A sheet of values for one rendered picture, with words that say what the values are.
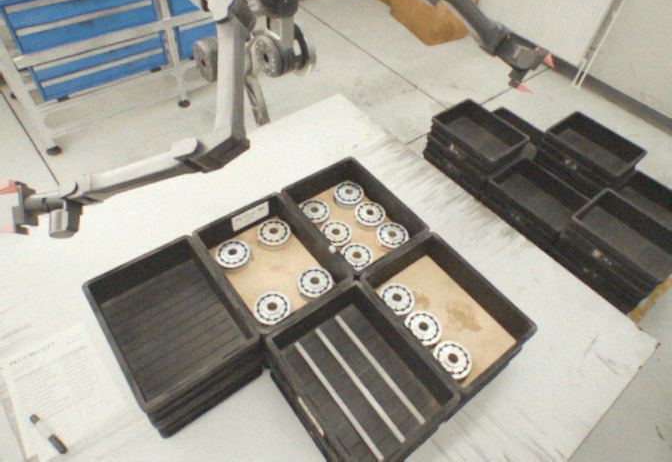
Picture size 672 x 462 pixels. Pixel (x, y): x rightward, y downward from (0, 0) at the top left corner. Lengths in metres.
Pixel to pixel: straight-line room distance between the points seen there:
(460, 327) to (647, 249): 1.20
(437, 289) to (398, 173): 0.64
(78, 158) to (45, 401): 1.91
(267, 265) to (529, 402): 0.85
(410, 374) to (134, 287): 0.80
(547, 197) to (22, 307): 2.20
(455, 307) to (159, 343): 0.82
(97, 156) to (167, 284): 1.83
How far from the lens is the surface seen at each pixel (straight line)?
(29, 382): 1.60
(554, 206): 2.53
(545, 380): 1.60
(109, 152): 3.20
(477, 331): 1.43
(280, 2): 1.58
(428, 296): 1.44
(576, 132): 2.85
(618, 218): 2.46
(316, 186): 1.60
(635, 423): 2.55
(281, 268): 1.45
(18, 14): 2.92
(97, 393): 1.52
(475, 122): 2.66
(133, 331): 1.42
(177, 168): 1.17
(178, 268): 1.49
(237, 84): 1.17
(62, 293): 1.71
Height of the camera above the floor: 2.03
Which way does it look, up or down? 48 degrees down
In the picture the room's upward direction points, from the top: 7 degrees clockwise
